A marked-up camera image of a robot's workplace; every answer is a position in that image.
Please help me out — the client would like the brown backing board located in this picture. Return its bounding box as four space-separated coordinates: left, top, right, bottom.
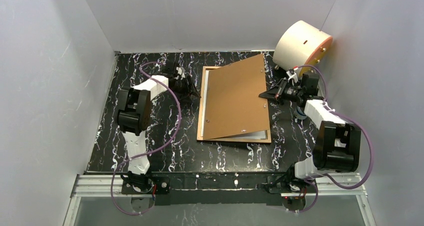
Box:
197 54 271 143

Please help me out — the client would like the landscape photo print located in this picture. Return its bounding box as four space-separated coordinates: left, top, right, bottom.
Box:
200 70 269 140

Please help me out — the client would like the wooden picture frame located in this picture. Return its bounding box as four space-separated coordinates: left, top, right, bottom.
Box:
196 66 273 144

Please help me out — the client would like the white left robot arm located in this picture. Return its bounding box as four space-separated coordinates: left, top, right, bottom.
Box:
115 62 200 175

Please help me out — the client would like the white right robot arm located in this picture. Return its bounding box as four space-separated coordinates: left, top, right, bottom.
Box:
259 72 362 179

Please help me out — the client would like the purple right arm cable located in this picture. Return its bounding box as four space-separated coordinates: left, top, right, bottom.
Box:
288 65 375 213

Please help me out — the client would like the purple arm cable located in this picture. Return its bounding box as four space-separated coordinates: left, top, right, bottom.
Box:
288 65 375 213
110 62 183 216

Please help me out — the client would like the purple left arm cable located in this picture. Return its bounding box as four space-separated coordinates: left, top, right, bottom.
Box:
110 62 183 216

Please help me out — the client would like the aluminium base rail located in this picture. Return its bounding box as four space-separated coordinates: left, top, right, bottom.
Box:
63 173 376 225

